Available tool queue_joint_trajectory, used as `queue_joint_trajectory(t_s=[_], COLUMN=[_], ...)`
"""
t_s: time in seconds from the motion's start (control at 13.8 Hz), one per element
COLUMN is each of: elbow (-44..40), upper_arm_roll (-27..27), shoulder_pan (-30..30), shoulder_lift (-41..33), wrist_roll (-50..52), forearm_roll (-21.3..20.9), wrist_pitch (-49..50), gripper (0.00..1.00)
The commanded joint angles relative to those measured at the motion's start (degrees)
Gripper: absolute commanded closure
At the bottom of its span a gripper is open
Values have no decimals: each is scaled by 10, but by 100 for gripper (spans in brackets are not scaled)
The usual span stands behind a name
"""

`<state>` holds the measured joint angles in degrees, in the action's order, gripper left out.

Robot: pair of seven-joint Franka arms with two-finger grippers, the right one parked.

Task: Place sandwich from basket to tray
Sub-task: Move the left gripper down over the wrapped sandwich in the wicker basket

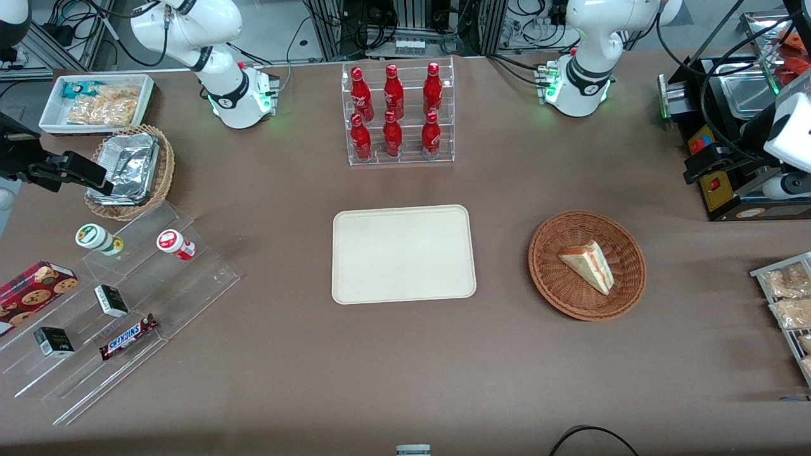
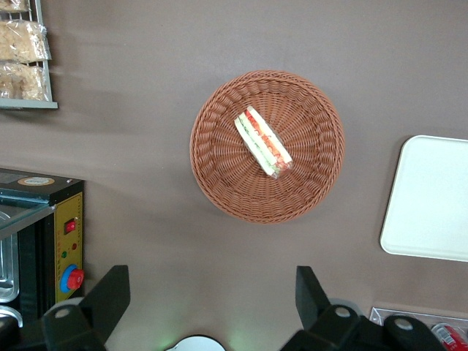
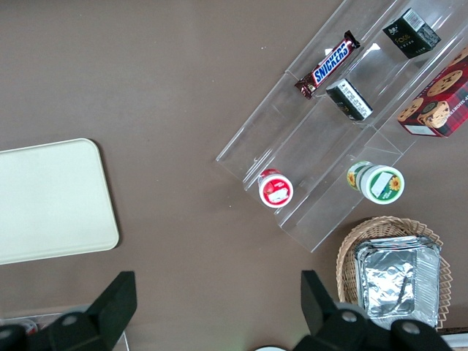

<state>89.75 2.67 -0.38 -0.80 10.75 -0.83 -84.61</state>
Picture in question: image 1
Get clear bag of chips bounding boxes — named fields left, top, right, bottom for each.
left=67, top=85, right=141, bottom=126

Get black cable loop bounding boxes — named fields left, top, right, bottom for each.
left=548, top=426, right=641, bottom=456

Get small black carton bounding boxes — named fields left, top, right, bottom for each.
left=34, top=327, right=75, bottom=358
left=94, top=284, right=129, bottom=318

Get red cookie box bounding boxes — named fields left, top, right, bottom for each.
left=0, top=261, right=79, bottom=337

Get green lidded white cup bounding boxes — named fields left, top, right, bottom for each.
left=75, top=224, right=124, bottom=257

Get white rectangular snack bin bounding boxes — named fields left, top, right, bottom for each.
left=39, top=74, right=156, bottom=136

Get red lidded white bottle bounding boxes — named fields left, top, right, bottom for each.
left=156, top=229, right=196, bottom=261

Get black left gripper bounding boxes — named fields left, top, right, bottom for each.
left=682, top=144, right=741, bottom=186

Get clear bag of crackers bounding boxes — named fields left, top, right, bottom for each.
left=769, top=298, right=811, bottom=331
left=760, top=263, right=811, bottom=299

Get oval tan wicker basket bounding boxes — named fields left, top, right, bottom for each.
left=84, top=124, right=176, bottom=222

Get beige plastic tray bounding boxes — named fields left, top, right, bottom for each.
left=331, top=204, right=477, bottom=305

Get red soda bottle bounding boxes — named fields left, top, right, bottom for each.
left=350, top=67, right=374, bottom=122
left=350, top=113, right=373, bottom=162
left=383, top=64, right=405, bottom=120
left=423, top=62, right=444, bottom=117
left=382, top=110, right=403, bottom=158
left=421, top=111, right=442, bottom=159

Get clear acrylic bottle rack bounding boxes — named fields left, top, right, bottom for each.
left=341, top=57, right=456, bottom=167

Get teal snack packet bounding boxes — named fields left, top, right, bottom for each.
left=61, top=80, right=103, bottom=99

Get clear acrylic stepped display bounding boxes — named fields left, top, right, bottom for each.
left=0, top=201, right=241, bottom=426

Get round brown wicker basket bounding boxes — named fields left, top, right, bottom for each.
left=528, top=210, right=647, bottom=321

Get triangular sandwich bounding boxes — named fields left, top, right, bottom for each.
left=558, top=241, right=615, bottom=296

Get tray of packaged snacks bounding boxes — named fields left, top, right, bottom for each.
left=750, top=252, right=811, bottom=388

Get black food warmer machine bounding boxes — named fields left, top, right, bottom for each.
left=658, top=9, right=811, bottom=222

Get aluminium foil containers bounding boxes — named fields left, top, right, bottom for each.
left=87, top=132, right=160, bottom=205

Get Snickers chocolate bar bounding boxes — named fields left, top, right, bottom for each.
left=99, top=314, right=159, bottom=361

